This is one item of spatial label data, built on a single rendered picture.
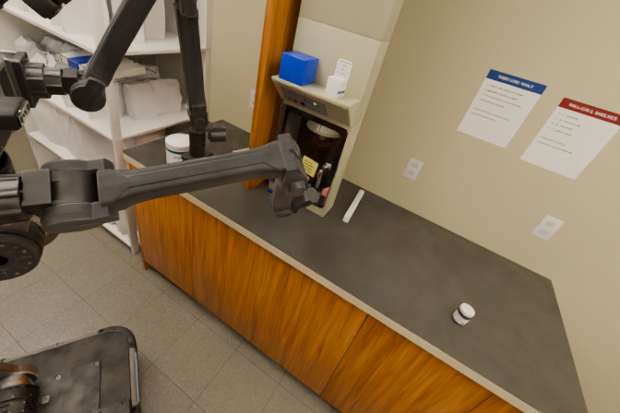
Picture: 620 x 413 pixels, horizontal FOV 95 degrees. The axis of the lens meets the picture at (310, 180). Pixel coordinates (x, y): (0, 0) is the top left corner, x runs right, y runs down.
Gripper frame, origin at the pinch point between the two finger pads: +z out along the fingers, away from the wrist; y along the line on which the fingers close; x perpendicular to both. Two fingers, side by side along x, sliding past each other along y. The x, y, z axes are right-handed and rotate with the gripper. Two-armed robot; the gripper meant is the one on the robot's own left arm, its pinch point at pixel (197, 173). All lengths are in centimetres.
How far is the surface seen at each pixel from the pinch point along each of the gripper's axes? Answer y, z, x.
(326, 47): 33, -54, -27
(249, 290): 5, 57, -30
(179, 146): 10.3, 1.2, 22.6
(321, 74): 33, -44, -28
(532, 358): 21, 17, -135
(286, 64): 22, -46, -19
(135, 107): 30, 9, 83
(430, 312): 15, 16, -100
